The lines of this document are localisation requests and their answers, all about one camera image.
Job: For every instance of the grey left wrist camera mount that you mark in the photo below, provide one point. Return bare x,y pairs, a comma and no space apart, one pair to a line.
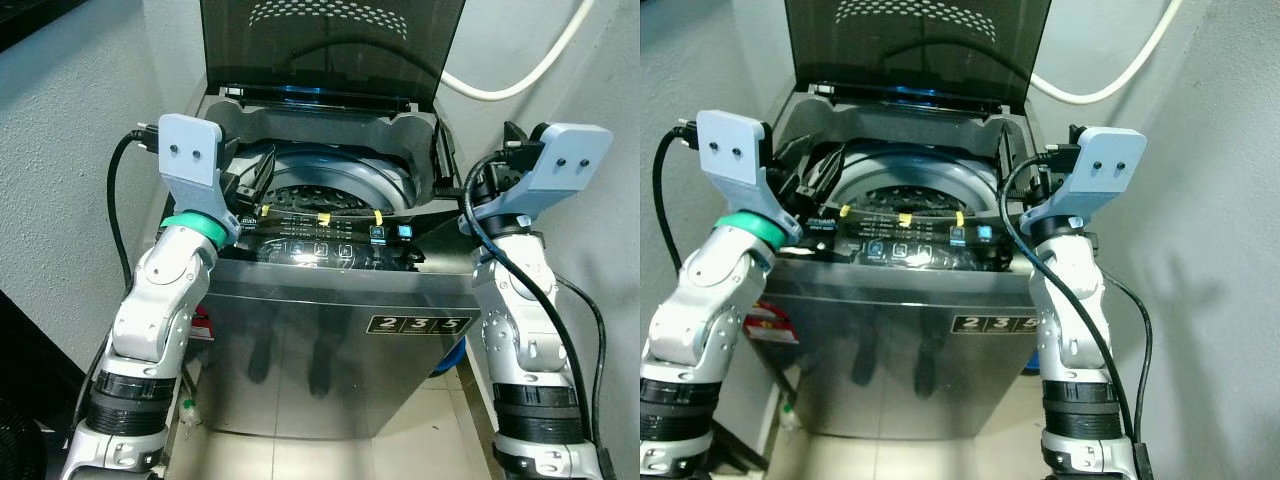
190,150
730,145

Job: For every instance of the grey top-load washing machine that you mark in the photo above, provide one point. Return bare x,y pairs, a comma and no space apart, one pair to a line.
330,380
900,390

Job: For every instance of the small blue basin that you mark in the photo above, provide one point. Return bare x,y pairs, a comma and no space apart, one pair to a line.
1030,360
452,358

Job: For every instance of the red sticker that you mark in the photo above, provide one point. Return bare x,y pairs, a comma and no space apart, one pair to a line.
203,325
772,325

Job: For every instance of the black washer control panel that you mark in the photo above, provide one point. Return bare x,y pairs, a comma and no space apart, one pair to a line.
920,248
340,245

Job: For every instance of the plastic bottle green cap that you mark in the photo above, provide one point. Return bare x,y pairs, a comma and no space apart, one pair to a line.
790,418
188,415

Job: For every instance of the grey washer drum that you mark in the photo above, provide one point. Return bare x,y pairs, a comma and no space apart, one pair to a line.
900,172
330,170

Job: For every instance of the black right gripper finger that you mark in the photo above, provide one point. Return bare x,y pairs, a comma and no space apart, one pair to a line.
1079,140
515,138

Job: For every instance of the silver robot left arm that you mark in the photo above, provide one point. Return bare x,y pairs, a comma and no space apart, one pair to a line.
165,290
700,290

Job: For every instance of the black number label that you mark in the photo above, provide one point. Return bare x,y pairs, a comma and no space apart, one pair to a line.
420,324
990,324

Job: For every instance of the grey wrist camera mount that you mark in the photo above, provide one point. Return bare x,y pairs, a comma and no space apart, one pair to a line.
1110,160
190,150
575,155
730,145

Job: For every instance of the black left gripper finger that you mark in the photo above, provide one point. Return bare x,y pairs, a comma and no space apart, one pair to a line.
266,182
256,165
830,185
828,163

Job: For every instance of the dark tinted washer lid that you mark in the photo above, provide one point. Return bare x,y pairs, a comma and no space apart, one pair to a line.
910,55
330,50

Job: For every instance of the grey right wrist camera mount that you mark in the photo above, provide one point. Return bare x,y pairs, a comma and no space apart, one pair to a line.
1110,160
575,155

